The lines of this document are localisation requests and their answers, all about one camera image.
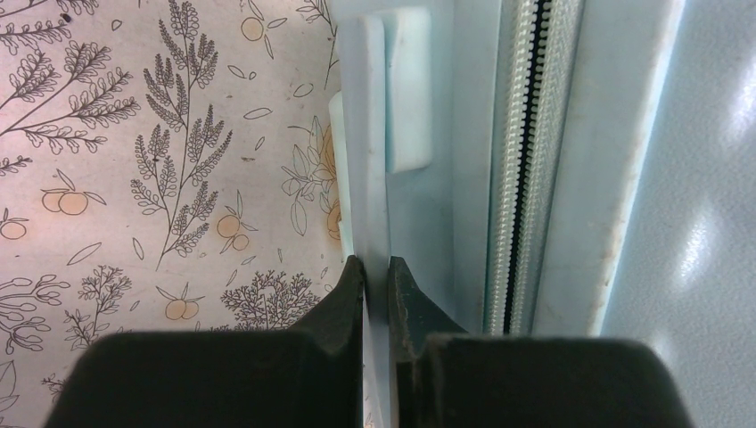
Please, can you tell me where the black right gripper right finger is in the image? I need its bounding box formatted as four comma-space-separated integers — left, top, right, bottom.
387, 257, 693, 427

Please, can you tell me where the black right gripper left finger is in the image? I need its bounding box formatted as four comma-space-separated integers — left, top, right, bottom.
46, 256, 365, 427

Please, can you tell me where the light blue ribbed suitcase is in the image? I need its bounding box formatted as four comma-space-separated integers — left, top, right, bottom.
332, 1, 755, 427

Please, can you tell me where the floral patterned floor mat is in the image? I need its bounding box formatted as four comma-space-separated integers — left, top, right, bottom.
1, 1, 343, 427

